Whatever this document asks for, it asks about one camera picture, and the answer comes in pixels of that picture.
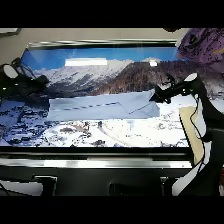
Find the light blue garment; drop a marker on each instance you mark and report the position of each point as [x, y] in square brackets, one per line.
[100, 108]

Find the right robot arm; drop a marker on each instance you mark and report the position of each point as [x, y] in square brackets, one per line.
[210, 133]

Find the silver frame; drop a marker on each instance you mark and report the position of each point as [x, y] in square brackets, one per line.
[100, 163]

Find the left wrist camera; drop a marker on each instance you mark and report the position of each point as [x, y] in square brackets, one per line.
[17, 61]

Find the purple garment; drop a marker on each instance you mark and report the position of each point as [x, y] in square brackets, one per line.
[206, 43]

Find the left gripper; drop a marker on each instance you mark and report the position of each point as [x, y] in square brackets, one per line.
[40, 81]

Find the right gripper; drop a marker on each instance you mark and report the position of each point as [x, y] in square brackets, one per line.
[160, 93]

